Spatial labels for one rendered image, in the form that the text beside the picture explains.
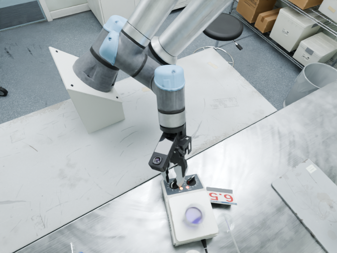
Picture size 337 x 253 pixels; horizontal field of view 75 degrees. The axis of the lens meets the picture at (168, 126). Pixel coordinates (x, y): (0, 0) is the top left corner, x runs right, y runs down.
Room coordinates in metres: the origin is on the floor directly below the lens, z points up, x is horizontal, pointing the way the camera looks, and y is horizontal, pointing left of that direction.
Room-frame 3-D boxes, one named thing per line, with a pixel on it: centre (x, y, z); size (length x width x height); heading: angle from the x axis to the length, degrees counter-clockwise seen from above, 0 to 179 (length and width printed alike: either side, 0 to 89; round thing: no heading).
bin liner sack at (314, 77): (1.40, -1.22, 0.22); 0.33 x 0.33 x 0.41
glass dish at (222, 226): (0.14, -0.20, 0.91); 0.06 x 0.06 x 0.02
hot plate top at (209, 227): (0.14, -0.09, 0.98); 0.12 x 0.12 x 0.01; 16
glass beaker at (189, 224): (0.13, -0.08, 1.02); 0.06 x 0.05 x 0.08; 83
